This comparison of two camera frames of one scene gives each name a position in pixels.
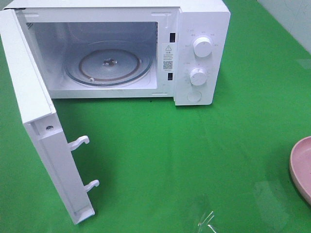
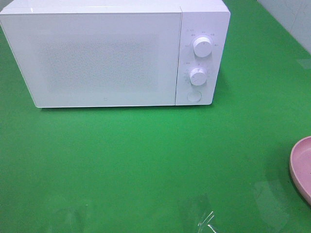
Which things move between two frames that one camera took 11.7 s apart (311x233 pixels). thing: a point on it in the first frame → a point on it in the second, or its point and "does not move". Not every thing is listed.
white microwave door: [40, 119] → [97, 58]
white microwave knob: [198, 77] does not move
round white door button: [194, 96] does not move
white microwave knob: [202, 46] does not move
